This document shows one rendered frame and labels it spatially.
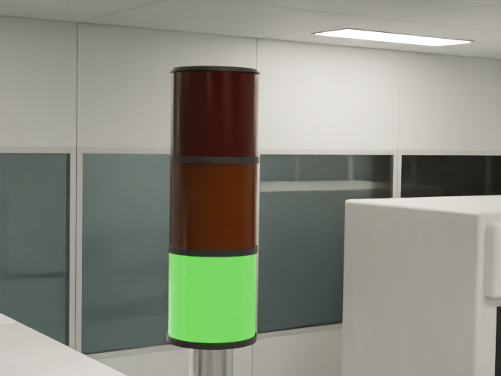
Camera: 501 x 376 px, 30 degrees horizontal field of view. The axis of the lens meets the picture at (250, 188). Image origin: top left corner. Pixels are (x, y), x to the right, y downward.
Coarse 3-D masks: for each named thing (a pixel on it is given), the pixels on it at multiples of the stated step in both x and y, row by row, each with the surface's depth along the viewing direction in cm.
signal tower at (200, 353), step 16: (176, 160) 51; (192, 160) 50; (208, 160) 50; (224, 160) 50; (240, 160) 50; (256, 160) 51; (192, 256) 50; (208, 256) 50; (224, 256) 50; (240, 256) 51; (192, 352) 52; (208, 352) 52; (224, 352) 52; (192, 368) 52; (208, 368) 52; (224, 368) 52
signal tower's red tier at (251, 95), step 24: (192, 72) 50; (216, 72) 50; (240, 72) 50; (192, 96) 50; (216, 96) 50; (240, 96) 50; (192, 120) 50; (216, 120) 50; (240, 120) 50; (192, 144) 50; (216, 144) 50; (240, 144) 50
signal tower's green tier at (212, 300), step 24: (192, 264) 50; (216, 264) 50; (240, 264) 51; (168, 288) 52; (192, 288) 50; (216, 288) 50; (240, 288) 51; (168, 312) 52; (192, 312) 50; (216, 312) 50; (240, 312) 51; (192, 336) 50; (216, 336) 50; (240, 336) 51
